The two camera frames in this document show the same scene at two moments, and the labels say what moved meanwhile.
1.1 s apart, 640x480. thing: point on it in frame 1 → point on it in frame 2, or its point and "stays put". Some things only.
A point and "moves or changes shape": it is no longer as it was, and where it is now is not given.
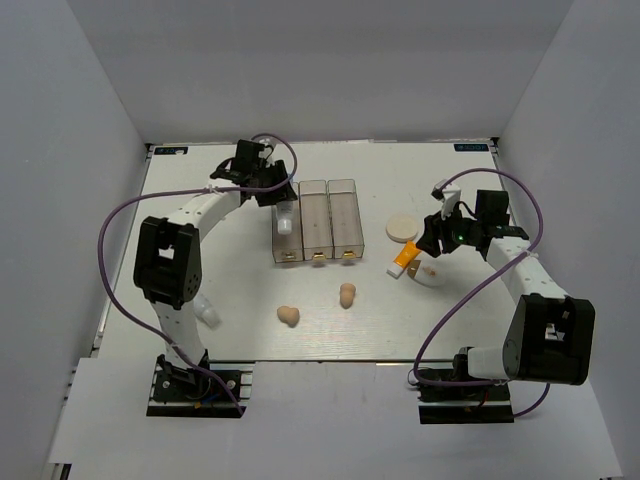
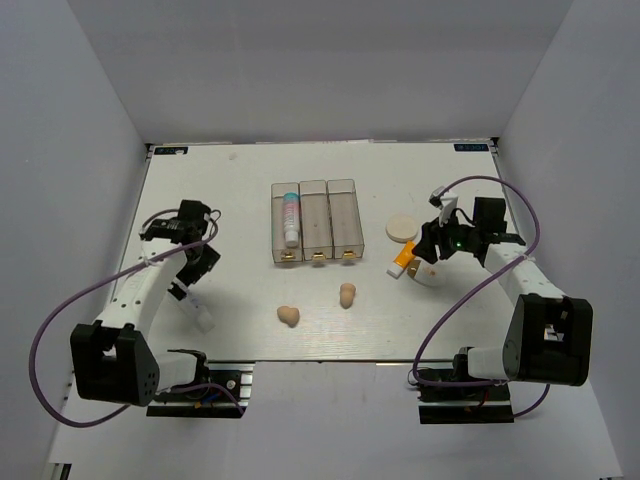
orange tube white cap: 405,257 stays put
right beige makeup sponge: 347,295 stays put
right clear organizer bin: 346,225 stays put
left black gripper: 276,196 → 208,258
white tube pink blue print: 284,212 moves or changes shape
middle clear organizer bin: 315,220 stays put
